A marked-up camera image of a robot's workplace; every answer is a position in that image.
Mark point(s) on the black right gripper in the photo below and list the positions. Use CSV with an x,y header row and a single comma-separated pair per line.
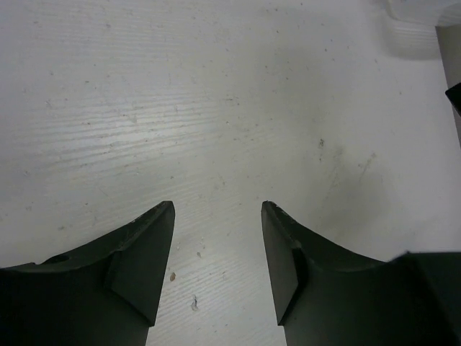
x,y
454,96

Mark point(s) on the white perforated plastic basket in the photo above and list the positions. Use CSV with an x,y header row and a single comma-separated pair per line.
x,y
408,29

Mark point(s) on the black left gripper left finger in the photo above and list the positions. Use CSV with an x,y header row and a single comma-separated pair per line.
x,y
105,292

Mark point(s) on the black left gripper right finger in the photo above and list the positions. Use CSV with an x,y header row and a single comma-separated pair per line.
x,y
325,294

